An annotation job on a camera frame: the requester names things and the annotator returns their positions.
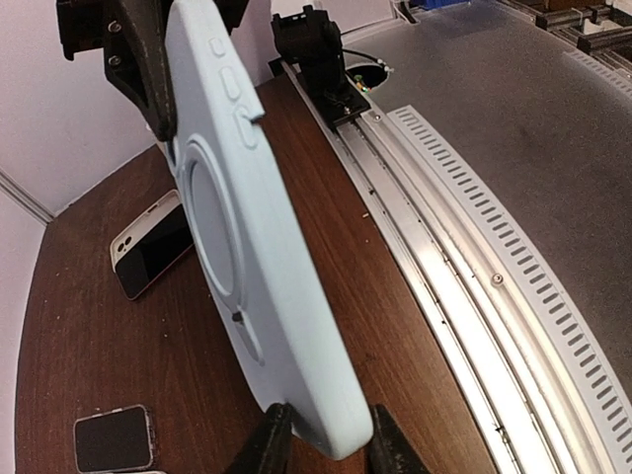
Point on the phone in clear grey case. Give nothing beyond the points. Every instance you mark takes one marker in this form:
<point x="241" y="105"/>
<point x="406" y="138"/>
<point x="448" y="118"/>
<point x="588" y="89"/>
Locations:
<point x="118" y="441"/>

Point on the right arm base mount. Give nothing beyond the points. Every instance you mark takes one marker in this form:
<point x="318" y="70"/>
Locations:
<point x="328" y="90"/>

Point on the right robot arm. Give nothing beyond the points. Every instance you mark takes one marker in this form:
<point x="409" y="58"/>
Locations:
<point x="303" y="34"/>

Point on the right round status board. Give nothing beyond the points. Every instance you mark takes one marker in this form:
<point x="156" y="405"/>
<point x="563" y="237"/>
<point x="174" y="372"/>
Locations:
<point x="370" y="75"/>

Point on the purple phone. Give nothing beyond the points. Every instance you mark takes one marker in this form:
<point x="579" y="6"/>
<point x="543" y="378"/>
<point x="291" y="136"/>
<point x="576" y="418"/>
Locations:
<point x="145" y="258"/>

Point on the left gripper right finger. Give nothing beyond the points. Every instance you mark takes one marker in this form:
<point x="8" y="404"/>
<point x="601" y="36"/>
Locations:
<point x="389" y="451"/>

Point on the white phone case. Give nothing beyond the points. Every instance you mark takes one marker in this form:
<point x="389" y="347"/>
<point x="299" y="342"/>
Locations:
<point x="142" y="225"/>

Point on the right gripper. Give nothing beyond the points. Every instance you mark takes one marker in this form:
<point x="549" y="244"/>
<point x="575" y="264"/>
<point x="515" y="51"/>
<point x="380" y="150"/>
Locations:
<point x="132" y="35"/>

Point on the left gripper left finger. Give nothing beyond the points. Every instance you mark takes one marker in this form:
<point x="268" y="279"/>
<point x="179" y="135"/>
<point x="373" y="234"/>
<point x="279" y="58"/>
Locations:
<point x="268" y="447"/>

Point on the right aluminium frame post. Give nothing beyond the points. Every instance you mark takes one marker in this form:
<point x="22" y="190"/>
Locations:
<point x="25" y="200"/>

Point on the front aluminium rail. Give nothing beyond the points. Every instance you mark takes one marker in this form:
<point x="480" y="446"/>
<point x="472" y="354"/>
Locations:
<point x="539" y="386"/>

